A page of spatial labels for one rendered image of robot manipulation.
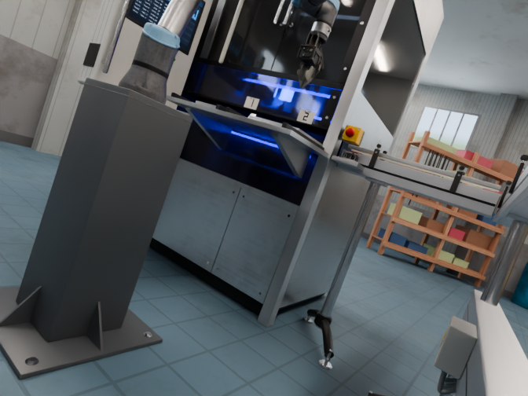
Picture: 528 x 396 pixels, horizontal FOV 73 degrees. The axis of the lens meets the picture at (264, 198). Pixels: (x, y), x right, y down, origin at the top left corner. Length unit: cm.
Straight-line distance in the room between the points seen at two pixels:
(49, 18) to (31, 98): 93
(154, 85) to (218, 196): 92
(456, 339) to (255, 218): 121
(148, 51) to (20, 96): 389
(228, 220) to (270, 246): 29
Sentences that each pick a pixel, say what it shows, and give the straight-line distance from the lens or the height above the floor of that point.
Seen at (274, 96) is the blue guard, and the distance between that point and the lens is 192.
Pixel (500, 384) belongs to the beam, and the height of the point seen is 55.
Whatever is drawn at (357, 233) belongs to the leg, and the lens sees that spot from 176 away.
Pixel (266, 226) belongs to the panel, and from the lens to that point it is 178.
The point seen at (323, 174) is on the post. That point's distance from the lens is 169.
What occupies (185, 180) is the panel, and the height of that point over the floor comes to 49.
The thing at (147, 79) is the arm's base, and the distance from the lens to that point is 120.
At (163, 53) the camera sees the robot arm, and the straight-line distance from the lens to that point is 123.
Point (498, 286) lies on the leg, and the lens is 139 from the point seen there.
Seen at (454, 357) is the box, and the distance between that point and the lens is 84.
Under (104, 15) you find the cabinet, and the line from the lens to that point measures 209.
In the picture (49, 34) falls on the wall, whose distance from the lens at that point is 512.
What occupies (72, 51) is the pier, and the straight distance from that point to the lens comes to 504.
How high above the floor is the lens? 71
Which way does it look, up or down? 4 degrees down
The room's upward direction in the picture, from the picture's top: 20 degrees clockwise
